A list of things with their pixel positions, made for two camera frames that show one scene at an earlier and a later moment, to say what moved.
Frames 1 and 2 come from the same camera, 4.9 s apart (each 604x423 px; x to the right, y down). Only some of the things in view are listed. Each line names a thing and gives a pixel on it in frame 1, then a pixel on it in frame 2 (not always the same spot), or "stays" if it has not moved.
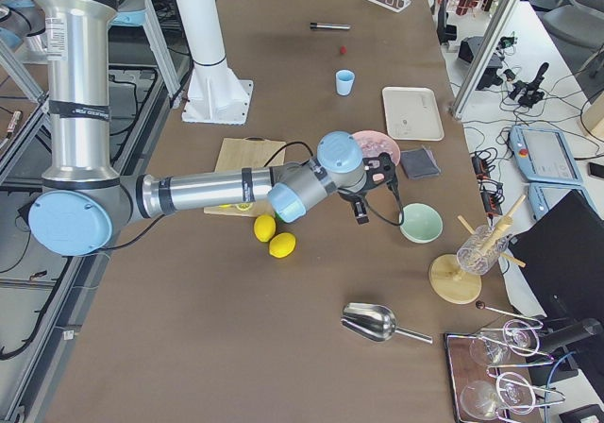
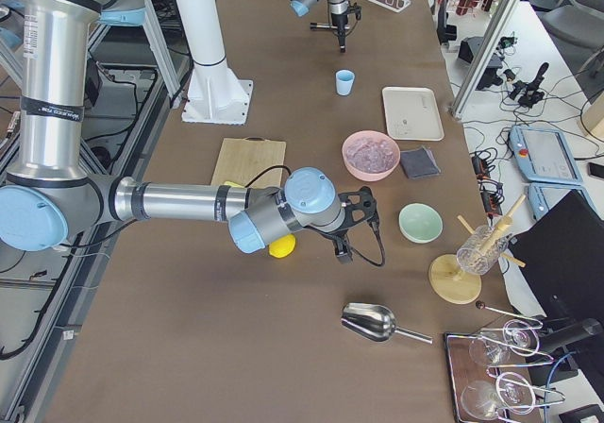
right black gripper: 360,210 -> 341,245
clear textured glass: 478,253 stays
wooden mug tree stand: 456,285 stays
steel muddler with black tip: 315,25 stays
